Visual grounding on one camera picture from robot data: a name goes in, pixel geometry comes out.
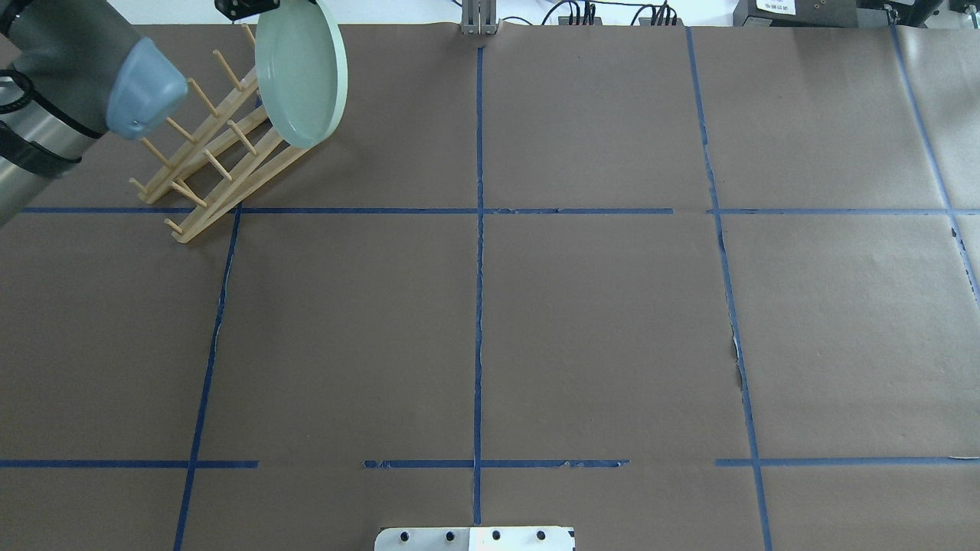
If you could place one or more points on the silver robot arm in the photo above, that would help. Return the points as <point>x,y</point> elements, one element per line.
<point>83,71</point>

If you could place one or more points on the black computer box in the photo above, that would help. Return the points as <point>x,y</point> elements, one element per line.
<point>807,14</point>

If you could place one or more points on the orange black usb hub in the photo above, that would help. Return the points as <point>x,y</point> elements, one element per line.
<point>581,15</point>

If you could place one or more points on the aluminium frame post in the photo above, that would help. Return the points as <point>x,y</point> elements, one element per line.
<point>479,17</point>

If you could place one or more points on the wooden plate rack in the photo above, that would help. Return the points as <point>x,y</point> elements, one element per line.
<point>230,155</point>

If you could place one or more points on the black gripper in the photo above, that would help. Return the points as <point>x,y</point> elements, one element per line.
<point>243,7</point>

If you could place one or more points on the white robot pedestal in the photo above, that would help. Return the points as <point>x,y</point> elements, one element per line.
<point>477,538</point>

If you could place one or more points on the green ceramic plate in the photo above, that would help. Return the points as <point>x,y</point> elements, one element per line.
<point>302,71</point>

